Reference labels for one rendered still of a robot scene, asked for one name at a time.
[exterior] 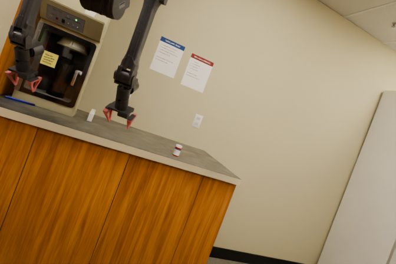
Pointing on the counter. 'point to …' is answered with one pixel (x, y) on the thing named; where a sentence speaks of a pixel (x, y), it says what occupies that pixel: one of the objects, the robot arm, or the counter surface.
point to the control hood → (91, 30)
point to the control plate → (65, 18)
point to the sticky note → (49, 59)
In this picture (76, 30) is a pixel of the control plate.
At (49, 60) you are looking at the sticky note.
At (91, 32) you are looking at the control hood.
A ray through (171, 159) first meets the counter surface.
